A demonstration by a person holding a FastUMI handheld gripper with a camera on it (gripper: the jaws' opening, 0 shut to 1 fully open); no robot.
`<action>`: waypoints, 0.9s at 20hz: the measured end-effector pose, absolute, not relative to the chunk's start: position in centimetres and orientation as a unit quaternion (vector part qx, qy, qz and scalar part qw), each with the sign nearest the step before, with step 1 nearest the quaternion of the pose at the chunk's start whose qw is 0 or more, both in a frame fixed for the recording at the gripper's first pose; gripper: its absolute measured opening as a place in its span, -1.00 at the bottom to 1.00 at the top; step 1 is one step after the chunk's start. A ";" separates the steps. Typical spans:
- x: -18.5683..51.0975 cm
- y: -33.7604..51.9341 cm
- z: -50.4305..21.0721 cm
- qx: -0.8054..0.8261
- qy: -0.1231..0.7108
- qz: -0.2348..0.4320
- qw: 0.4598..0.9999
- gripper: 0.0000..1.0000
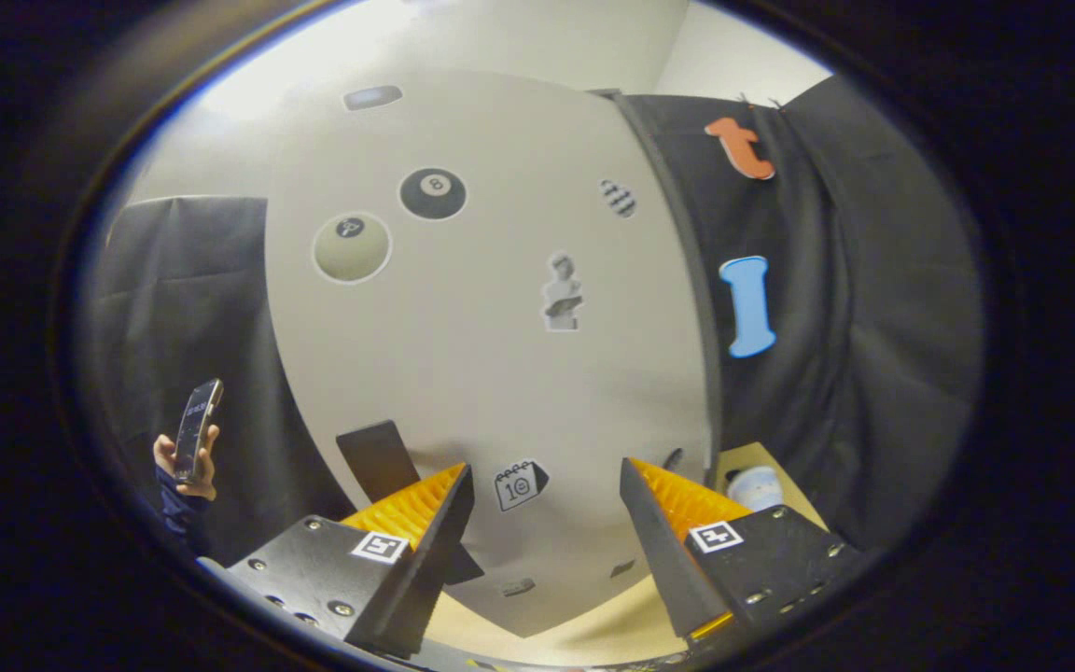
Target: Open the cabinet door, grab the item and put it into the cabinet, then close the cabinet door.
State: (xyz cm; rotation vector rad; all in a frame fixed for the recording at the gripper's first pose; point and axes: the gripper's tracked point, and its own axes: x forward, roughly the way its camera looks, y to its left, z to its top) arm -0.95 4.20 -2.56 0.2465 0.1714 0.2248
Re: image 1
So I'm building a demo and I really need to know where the black backdrop cloth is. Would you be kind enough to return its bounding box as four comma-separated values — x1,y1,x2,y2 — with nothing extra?
80,75,984,561

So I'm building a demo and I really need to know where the dark smartphone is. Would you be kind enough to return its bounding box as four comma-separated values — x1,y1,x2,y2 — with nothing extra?
172,378,225,486

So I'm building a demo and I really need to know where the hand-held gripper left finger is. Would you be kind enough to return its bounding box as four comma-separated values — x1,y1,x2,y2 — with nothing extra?
197,462,476,657

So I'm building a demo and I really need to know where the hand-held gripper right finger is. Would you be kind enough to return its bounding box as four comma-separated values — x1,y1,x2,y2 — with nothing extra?
619,456,863,647

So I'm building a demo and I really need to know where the white cabinet door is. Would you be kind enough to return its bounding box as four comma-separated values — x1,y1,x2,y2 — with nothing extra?
262,70,716,640

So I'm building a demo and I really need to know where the white and blue cup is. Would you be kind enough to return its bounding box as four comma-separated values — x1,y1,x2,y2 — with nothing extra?
727,467,787,512

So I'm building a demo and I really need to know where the dark grey cabinet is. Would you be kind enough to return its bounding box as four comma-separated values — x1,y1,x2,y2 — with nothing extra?
593,89,725,486

